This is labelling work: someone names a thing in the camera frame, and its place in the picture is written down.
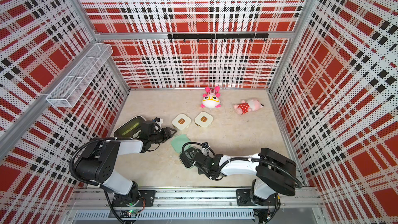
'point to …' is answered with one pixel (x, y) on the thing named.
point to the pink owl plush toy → (211, 99)
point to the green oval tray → (129, 128)
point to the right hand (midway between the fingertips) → (205, 164)
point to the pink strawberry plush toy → (251, 104)
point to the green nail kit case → (178, 141)
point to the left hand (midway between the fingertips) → (176, 132)
